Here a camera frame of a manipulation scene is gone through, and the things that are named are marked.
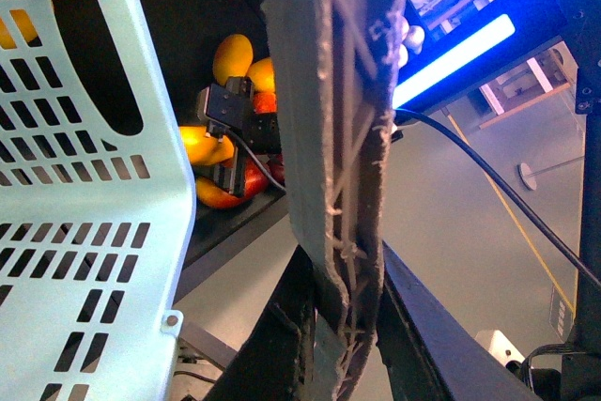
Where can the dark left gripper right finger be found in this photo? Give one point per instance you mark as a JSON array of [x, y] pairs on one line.
[[427, 353]]

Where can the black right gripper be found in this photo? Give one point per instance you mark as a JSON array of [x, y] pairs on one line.
[[231, 107]]

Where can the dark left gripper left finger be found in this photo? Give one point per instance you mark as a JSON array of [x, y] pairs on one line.
[[276, 361]]

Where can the light blue plastic basket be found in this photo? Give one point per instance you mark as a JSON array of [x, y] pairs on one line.
[[97, 195]]

